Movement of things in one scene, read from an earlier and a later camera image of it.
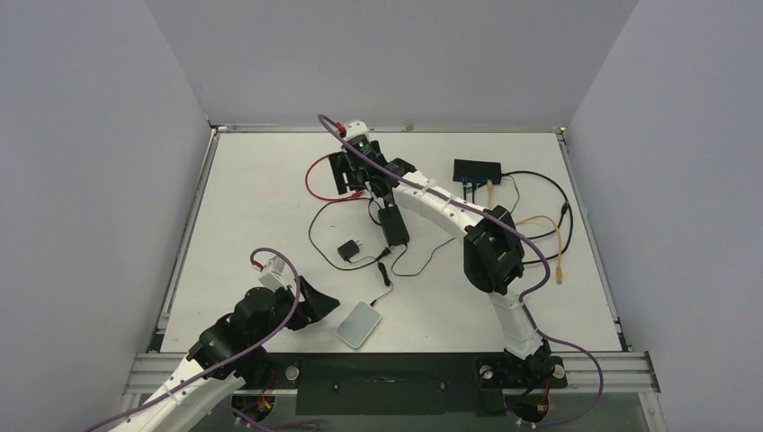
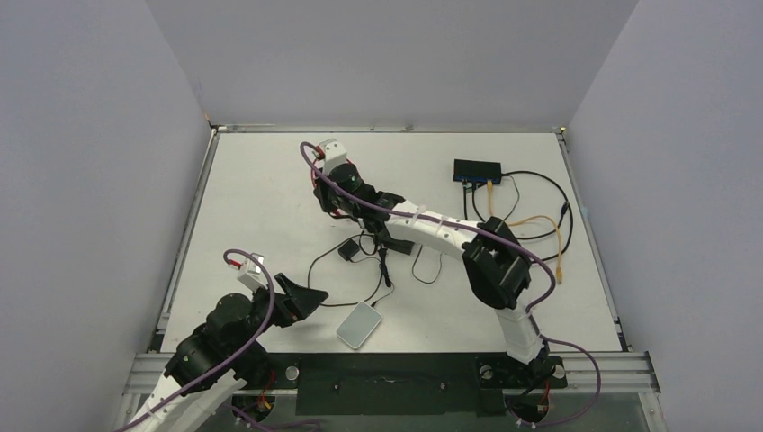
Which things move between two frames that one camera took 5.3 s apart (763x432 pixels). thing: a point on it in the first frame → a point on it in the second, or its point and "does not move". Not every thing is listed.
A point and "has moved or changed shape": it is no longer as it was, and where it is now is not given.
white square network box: (358, 324) does not move
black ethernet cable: (570, 209) has moved or changed shape
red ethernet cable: (327, 198) has moved or changed shape
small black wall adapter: (349, 249) does not move
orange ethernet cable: (559, 269) does not move
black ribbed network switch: (477, 171) does not move
